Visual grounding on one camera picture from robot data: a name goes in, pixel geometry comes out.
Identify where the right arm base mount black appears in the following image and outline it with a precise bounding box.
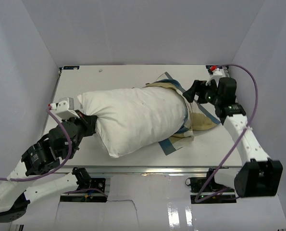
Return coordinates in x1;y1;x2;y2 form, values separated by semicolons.
186;169;237;200

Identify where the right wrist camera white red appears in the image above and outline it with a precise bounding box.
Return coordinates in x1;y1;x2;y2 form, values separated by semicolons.
206;65;223;85

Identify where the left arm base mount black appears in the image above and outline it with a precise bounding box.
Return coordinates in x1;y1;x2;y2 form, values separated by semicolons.
64;167;107;198

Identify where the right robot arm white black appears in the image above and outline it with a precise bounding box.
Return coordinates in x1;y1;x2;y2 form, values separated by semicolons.
183;77;283;203

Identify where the blue label left corner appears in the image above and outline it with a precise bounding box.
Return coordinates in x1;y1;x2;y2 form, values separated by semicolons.
62;65;80;70

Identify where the white pillow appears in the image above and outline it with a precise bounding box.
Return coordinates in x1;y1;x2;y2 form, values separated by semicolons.
77;87;187;158

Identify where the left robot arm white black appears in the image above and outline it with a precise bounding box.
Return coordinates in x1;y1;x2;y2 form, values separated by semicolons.
0;110;98;223

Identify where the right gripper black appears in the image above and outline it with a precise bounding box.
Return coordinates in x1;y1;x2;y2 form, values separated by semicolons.
183;80;222;106

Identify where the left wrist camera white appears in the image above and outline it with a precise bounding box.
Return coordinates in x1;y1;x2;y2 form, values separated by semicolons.
48;97;79;120

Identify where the blue beige white checked pillowcase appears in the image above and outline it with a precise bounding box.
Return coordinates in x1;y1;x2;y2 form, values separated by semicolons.
145;72;221;155

